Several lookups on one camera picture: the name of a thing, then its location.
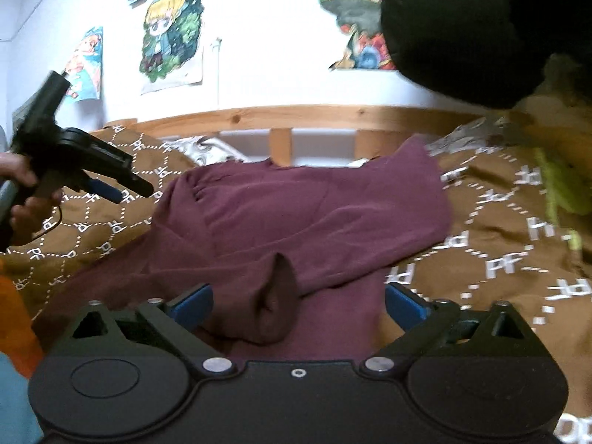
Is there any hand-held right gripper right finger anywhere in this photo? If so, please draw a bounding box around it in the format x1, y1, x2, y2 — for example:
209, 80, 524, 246
361, 282, 528, 377

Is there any white wall cable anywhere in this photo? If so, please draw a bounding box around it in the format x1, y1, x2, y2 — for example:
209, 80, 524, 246
210, 37, 226, 112

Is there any black puffy cloth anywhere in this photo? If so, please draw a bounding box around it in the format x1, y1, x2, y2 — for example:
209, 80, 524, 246
380, 0, 592, 109

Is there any orange cloth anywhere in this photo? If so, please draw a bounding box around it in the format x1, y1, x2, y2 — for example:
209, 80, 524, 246
0, 259, 45, 376

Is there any green cartoon wall poster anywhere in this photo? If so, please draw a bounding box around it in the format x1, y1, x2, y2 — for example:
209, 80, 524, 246
139, 0, 205, 96

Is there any teal cloth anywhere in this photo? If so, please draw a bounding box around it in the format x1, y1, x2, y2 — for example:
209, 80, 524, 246
0, 351, 46, 444

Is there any brown printed blanket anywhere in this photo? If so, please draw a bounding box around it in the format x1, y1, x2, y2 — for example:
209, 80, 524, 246
0, 118, 592, 444

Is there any large colourful wall poster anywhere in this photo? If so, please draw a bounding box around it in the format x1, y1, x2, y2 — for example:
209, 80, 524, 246
318, 0, 399, 71

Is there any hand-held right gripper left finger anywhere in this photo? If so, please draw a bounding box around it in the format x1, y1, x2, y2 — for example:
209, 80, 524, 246
69, 283, 234, 377

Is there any white patterned bedsheet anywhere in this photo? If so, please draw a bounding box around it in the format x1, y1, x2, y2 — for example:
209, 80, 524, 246
159, 134, 246, 166

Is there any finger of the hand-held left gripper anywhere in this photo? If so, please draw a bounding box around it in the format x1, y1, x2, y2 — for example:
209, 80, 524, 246
78, 172, 124, 205
60, 128, 155, 198

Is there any person's left hand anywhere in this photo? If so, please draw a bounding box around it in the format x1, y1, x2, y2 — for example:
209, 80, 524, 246
0, 152, 64, 244

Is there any wooden bed frame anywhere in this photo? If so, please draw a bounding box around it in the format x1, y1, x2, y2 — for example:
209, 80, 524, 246
104, 104, 505, 168

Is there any maroon long-sleeve shirt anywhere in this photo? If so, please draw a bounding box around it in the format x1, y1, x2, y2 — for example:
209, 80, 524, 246
32, 141, 454, 366

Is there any cartoon figure wall poster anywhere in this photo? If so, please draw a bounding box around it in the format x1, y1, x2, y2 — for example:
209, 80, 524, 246
61, 26, 104, 102

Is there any yellow-green cloth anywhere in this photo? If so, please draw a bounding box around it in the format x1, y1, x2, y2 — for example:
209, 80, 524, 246
532, 145, 592, 216

